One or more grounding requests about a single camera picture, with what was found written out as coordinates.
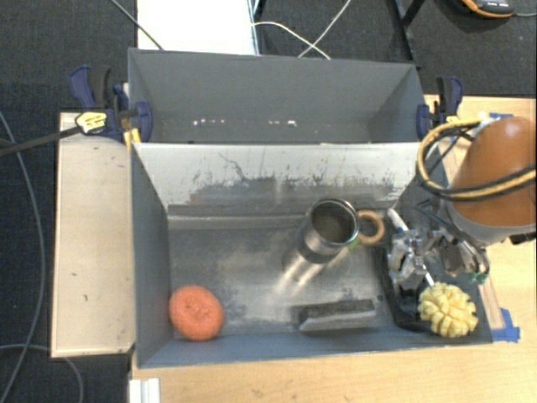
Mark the pale wood board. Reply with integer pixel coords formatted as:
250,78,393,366
50,111,136,359

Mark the black cylinder on white bracket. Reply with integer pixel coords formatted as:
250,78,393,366
508,231,537,246

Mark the pale wooden ring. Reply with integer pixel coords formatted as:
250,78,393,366
356,209,387,248

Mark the steel metal cup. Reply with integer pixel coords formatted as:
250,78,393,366
293,198,362,265

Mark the orange round scrubber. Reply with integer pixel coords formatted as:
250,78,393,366
168,284,225,343

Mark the black long flat object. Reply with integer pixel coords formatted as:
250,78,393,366
378,241,430,333

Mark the dark green flat block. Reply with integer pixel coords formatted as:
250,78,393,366
290,299,378,333

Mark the grey metal bin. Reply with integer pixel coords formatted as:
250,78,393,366
127,47,494,369

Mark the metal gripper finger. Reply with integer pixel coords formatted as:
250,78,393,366
387,231,425,277
398,259,435,306

